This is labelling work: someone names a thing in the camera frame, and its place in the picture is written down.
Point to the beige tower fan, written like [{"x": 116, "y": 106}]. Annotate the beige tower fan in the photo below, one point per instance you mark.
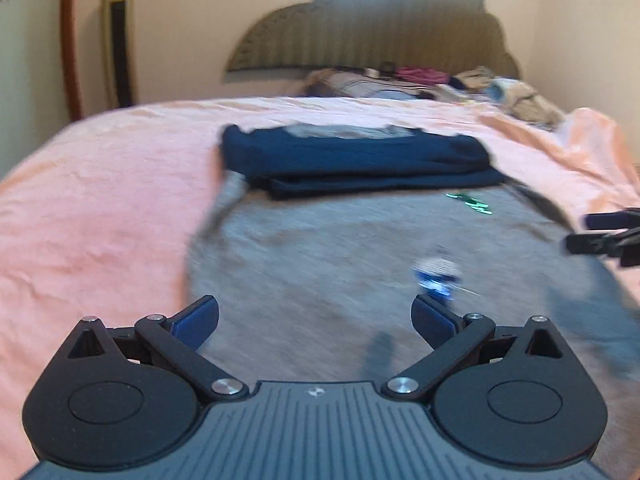
[{"x": 120, "y": 35}]

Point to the beige clothes pile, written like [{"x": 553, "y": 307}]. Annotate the beige clothes pile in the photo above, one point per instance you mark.
[{"x": 525, "y": 97}]

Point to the striped pillow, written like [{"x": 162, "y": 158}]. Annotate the striped pillow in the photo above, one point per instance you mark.
[{"x": 350, "y": 84}]

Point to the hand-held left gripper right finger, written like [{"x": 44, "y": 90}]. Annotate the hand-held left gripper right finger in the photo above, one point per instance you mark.
[{"x": 430, "y": 321}]

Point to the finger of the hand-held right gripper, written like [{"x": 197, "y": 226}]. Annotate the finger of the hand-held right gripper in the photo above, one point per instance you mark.
[
  {"x": 595, "y": 244},
  {"x": 607, "y": 219}
]

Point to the pink bed sheet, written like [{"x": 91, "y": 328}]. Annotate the pink bed sheet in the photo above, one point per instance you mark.
[{"x": 100, "y": 210}]

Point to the magenta cloth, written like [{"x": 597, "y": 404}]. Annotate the magenta cloth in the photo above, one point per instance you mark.
[{"x": 422, "y": 75}]

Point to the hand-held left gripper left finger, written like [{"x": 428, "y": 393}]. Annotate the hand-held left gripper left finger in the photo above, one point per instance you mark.
[{"x": 192, "y": 321}]

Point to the olive padded headboard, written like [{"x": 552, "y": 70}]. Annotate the olive padded headboard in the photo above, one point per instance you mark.
[{"x": 380, "y": 30}]

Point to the grey and navy sweater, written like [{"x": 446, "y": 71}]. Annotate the grey and navy sweater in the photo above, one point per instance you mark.
[{"x": 320, "y": 240}]

